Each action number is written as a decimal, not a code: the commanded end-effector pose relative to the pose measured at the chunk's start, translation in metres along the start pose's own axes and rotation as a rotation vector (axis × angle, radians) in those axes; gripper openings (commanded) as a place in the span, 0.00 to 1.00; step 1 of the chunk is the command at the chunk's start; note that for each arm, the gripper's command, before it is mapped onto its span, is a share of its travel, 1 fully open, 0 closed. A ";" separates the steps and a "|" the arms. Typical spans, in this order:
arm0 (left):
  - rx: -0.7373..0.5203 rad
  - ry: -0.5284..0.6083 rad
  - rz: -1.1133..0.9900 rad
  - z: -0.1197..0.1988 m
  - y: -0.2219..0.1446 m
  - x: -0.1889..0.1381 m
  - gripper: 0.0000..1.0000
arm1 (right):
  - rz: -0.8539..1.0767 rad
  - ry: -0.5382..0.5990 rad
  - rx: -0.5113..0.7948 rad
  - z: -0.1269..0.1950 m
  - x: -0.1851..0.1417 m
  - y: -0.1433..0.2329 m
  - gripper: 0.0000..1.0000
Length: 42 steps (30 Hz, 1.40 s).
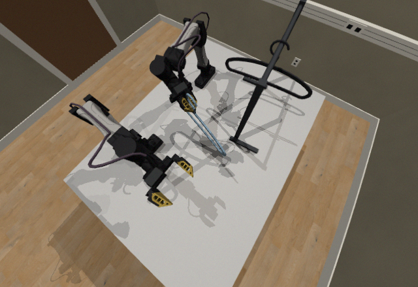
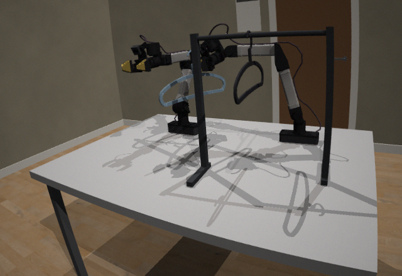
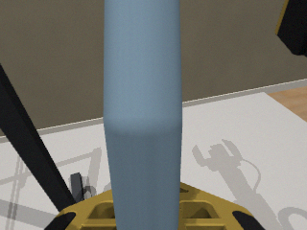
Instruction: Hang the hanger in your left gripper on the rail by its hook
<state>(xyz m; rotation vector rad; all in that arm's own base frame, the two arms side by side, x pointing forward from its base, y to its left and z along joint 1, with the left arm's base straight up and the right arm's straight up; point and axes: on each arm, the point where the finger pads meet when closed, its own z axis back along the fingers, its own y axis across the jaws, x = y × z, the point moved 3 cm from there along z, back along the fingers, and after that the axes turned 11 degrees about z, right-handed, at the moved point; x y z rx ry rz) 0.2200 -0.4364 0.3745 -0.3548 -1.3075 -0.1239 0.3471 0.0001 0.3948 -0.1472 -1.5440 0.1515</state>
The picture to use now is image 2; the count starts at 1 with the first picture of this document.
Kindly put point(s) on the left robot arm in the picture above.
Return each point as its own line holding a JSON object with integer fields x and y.
{"x": 282, "y": 66}

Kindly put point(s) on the black metal rack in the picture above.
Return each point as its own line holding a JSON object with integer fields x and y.
{"x": 199, "y": 95}

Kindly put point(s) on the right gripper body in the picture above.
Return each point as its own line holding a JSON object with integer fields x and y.
{"x": 148, "y": 65}

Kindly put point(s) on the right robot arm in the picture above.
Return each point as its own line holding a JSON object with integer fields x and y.
{"x": 180, "y": 108}

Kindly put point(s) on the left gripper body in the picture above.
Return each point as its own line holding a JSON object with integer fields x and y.
{"x": 207, "y": 63}

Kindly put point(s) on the black clothes hanger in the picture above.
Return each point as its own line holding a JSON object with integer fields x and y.
{"x": 250, "y": 63}

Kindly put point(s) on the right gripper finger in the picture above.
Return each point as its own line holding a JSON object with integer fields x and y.
{"x": 126, "y": 66}
{"x": 141, "y": 66}

